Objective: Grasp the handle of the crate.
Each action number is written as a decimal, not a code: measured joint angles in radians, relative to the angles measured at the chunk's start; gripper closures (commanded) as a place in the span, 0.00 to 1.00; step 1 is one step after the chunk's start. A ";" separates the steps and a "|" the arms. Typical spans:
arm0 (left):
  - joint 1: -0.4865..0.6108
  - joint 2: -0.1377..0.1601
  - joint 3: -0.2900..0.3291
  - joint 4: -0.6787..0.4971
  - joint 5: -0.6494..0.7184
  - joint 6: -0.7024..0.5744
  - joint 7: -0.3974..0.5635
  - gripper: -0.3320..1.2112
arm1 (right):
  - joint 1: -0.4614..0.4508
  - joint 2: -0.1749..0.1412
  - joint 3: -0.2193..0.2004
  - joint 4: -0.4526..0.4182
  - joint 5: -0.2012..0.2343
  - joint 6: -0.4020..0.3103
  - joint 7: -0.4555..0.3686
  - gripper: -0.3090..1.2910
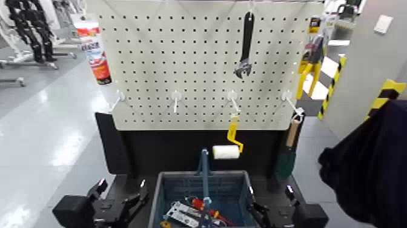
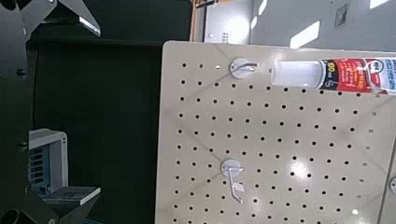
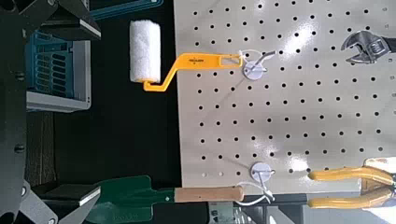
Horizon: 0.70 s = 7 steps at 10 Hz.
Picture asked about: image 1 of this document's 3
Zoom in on white wheeled robot stand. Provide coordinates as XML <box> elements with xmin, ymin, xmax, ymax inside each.
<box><xmin>0</xmin><ymin>12</ymin><xmax>78</xmax><ymax>87</ymax></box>

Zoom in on black adjustable wrench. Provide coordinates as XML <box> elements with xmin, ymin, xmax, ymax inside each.
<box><xmin>234</xmin><ymin>12</ymin><xmax>255</xmax><ymax>79</ymax></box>

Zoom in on dark navy cloth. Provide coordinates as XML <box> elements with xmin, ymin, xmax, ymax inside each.
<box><xmin>317</xmin><ymin>99</ymin><xmax>407</xmax><ymax>228</ymax></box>

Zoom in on yellow handled white paint roller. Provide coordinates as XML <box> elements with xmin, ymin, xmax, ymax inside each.
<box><xmin>211</xmin><ymin>115</ymin><xmax>244</xmax><ymax>160</ymax></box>

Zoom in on black humanoid robot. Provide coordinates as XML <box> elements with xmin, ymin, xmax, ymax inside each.
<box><xmin>4</xmin><ymin>0</ymin><xmax>58</xmax><ymax>63</ymax></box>

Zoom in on blue grey plastic crate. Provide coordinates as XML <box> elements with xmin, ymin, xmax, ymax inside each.
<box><xmin>147</xmin><ymin>170</ymin><xmax>260</xmax><ymax>228</ymax></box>

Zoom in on red handled screwdriver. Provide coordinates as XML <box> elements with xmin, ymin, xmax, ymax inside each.
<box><xmin>185</xmin><ymin>196</ymin><xmax>237</xmax><ymax>227</ymax></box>

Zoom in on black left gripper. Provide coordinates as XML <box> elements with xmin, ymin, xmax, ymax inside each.
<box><xmin>87</xmin><ymin>178</ymin><xmax>150</xmax><ymax>228</ymax></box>

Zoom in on white perforated pegboard panel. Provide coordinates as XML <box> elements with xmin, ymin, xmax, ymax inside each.
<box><xmin>86</xmin><ymin>0</ymin><xmax>325</xmax><ymax>131</ymax></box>

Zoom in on yellow black striped corner guard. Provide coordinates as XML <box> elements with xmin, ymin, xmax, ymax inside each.
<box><xmin>317</xmin><ymin>55</ymin><xmax>348</xmax><ymax>121</ymax></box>
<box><xmin>365</xmin><ymin>79</ymin><xmax>407</xmax><ymax>121</ymax></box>

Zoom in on yellow handled pliers in packaging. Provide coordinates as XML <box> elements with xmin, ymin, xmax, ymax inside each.
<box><xmin>296</xmin><ymin>16</ymin><xmax>326</xmax><ymax>101</ymax></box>

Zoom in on white wall plate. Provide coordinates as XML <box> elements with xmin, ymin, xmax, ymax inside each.
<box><xmin>373</xmin><ymin>14</ymin><xmax>394</xmax><ymax>35</ymax></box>

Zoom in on wooden handled green trowel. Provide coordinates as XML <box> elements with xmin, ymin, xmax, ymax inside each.
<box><xmin>274</xmin><ymin>113</ymin><xmax>303</xmax><ymax>181</ymax></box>

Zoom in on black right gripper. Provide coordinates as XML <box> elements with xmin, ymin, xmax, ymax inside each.
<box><xmin>247</xmin><ymin>184</ymin><xmax>302</xmax><ymax>228</ymax></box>

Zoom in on blue crate handle bar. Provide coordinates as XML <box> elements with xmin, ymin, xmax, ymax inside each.
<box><xmin>195</xmin><ymin>148</ymin><xmax>214</xmax><ymax>228</ymax></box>

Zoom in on white packaged tool card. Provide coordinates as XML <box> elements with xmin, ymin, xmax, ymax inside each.
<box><xmin>163</xmin><ymin>201</ymin><xmax>206</xmax><ymax>228</ymax></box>

